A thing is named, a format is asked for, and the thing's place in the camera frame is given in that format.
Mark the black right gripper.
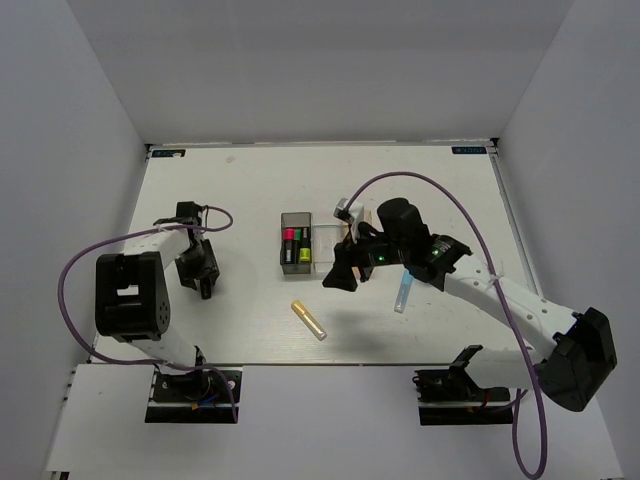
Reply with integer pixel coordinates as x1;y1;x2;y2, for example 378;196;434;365
323;221;409;292

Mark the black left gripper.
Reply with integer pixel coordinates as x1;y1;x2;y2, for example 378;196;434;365
175;238;220;289

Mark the yellow cap black highlighter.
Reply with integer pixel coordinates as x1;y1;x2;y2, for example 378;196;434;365
299;227;311;263

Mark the yellow translucent glue stick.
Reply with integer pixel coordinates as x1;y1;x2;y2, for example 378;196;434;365
291;300;327;341

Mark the green cap black highlighter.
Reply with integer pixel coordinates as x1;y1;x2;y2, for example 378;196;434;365
292;228;302;264

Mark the pink cap black highlighter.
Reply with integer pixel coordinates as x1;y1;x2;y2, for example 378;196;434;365
281;228;296;265

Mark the orange cap black highlighter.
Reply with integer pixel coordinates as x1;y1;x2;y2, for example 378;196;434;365
200;278;213;300

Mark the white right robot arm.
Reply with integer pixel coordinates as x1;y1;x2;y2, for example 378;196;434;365
322;198;617;412

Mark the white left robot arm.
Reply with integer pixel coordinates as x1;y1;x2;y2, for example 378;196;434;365
95;201;220;399

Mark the clear plastic container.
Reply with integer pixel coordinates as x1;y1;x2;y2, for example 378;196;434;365
312;223;345;275

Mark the blue translucent glue stick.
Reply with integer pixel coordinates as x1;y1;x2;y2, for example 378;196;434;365
394;270;413;314

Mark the orange translucent plastic container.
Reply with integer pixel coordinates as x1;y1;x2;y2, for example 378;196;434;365
364;210;374;226

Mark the dark grey plastic container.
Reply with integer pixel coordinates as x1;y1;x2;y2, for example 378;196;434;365
280;212;313;276

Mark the left blue corner label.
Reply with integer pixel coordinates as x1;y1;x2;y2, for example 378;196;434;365
151;149;186;158

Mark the blue corner label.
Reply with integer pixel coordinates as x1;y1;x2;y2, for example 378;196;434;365
151;149;186;158
451;146;487;155

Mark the right blue corner label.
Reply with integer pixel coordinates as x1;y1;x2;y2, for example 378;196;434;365
451;146;487;155

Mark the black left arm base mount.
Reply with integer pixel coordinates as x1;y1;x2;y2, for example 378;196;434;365
145;368;243;425

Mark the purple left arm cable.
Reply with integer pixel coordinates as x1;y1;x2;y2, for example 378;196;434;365
57;204;240;424

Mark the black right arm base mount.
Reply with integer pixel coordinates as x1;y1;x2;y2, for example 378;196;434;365
412;345;514;427

